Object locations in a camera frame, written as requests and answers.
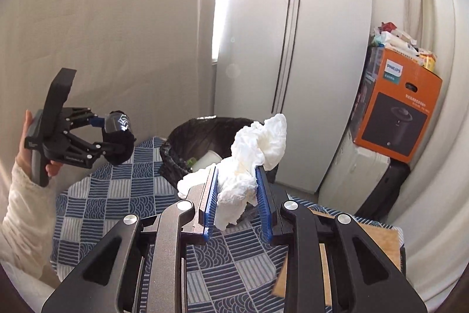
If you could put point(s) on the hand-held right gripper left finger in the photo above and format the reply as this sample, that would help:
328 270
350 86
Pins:
211 203

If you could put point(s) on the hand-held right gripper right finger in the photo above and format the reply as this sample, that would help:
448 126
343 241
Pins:
264 199

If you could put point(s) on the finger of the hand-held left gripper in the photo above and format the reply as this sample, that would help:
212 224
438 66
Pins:
96 121
97 148

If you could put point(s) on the clear plastic wrapper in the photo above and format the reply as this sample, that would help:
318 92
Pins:
117 122

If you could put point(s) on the black sock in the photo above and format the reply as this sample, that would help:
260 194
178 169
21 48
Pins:
119 148

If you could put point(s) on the white paper cup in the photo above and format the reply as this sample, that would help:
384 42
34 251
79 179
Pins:
205 162

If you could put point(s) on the large white tissue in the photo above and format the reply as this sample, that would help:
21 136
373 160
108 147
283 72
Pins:
252 148

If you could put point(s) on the clear bin with black bag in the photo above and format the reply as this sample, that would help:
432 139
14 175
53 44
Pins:
183 140

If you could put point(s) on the person's left forearm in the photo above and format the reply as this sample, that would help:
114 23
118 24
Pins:
22 217

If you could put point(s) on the person's left hand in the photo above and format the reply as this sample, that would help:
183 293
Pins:
25 161

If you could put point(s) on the blue patterned tablecloth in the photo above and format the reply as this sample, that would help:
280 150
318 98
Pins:
110 188

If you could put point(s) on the white box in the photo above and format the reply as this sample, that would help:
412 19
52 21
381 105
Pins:
351 173

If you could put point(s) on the black case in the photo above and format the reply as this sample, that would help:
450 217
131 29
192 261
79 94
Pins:
384 188

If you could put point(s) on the wooden cutting board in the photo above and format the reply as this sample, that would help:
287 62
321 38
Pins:
381 236

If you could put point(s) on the white wardrobe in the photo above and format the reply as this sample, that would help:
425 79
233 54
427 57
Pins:
322 60

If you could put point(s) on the orange cardboard box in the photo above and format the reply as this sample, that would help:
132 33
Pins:
395 115

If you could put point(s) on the pile of packets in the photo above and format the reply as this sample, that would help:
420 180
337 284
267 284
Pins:
399 41

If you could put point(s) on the white curtain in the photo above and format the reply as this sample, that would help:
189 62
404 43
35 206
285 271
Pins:
439 5

